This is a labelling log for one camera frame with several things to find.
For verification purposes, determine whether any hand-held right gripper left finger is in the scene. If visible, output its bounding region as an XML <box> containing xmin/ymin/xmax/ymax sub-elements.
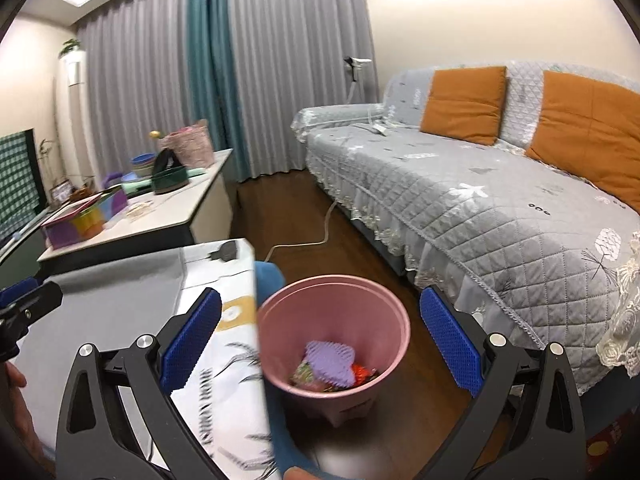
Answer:
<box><xmin>55</xmin><ymin>287</ymin><xmax>223</xmax><ymax>480</ymax></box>

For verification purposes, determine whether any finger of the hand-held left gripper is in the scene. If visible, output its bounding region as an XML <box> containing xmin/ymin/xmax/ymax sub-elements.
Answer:
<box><xmin>9</xmin><ymin>281</ymin><xmax>65</xmax><ymax>328</ymax></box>
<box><xmin>0</xmin><ymin>276</ymin><xmax>40</xmax><ymax>307</ymax></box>

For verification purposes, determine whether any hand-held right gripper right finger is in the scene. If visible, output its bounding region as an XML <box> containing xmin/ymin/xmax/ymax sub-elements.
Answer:
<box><xmin>420</xmin><ymin>285</ymin><xmax>588</xmax><ymax>480</ymax></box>

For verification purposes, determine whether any pink plastic bin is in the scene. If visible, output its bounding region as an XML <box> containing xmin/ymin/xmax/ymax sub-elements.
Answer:
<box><xmin>256</xmin><ymin>275</ymin><xmax>412</xmax><ymax>428</ymax></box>

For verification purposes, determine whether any purple foam net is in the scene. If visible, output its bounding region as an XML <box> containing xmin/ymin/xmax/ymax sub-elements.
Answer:
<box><xmin>305</xmin><ymin>341</ymin><xmax>357</xmax><ymax>389</ymax></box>

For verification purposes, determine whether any person's left hand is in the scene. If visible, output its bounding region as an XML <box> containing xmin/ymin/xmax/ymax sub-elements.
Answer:
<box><xmin>0</xmin><ymin>361</ymin><xmax>38</xmax><ymax>461</ymax></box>

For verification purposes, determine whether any dark green cabinet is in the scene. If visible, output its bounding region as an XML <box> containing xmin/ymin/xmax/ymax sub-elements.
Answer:
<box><xmin>0</xmin><ymin>230</ymin><xmax>46</xmax><ymax>286</ymax></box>

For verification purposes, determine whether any white printed tablecloth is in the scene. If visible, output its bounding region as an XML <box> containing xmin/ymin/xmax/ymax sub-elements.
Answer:
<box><xmin>145</xmin><ymin>237</ymin><xmax>281</xmax><ymax>480</ymax></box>

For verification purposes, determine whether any grey mat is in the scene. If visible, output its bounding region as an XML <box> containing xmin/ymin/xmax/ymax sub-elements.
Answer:
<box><xmin>15</xmin><ymin>247</ymin><xmax>188</xmax><ymax>461</ymax></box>

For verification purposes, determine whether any colourful box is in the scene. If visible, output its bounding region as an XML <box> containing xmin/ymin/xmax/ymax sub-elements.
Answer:
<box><xmin>41</xmin><ymin>191</ymin><xmax>130</xmax><ymax>250</ymax></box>

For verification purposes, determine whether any green checked cloth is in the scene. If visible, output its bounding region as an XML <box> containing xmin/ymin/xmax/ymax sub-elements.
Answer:
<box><xmin>0</xmin><ymin>130</ymin><xmax>38</xmax><ymax>233</ymax></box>

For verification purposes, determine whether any sofa with grey quilted cover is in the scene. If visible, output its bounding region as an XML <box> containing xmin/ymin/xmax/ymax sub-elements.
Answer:
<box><xmin>291</xmin><ymin>60</ymin><xmax>640</xmax><ymax>396</ymax></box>

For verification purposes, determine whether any potted bamboo plant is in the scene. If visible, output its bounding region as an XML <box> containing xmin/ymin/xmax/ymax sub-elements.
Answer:
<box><xmin>39</xmin><ymin>137</ymin><xmax>57</xmax><ymax>181</ymax></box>

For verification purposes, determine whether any white standing air conditioner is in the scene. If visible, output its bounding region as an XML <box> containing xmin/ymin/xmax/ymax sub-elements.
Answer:
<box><xmin>54</xmin><ymin>52</ymin><xmax>91</xmax><ymax>181</ymax></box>

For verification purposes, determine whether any pink lace basket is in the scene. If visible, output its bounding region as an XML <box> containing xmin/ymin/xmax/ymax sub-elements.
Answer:
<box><xmin>159</xmin><ymin>120</ymin><xmax>216</xmax><ymax>170</ymax></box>

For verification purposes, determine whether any orange cushion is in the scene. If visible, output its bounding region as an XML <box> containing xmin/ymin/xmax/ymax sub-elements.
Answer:
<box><xmin>525</xmin><ymin>70</ymin><xmax>640</xmax><ymax>213</ymax></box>
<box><xmin>420</xmin><ymin>66</ymin><xmax>508</xmax><ymax>147</ymax></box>

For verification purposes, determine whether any grey curtain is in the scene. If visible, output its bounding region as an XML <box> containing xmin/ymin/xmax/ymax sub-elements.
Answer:
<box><xmin>75</xmin><ymin>0</ymin><xmax>197</xmax><ymax>181</ymax></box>
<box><xmin>227</xmin><ymin>0</ymin><xmax>377</xmax><ymax>176</ymax></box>

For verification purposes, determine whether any teal curtain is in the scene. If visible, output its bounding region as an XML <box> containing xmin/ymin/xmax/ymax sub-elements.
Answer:
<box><xmin>187</xmin><ymin>0</ymin><xmax>251</xmax><ymax>183</ymax></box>

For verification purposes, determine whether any white floor stand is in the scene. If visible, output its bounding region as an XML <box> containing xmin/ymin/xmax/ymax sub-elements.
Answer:
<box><xmin>344</xmin><ymin>55</ymin><xmax>373</xmax><ymax>106</ymax></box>

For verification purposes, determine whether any white cable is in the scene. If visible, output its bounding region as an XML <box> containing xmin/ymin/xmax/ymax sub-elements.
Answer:
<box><xmin>264</xmin><ymin>195</ymin><xmax>342</xmax><ymax>263</ymax></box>

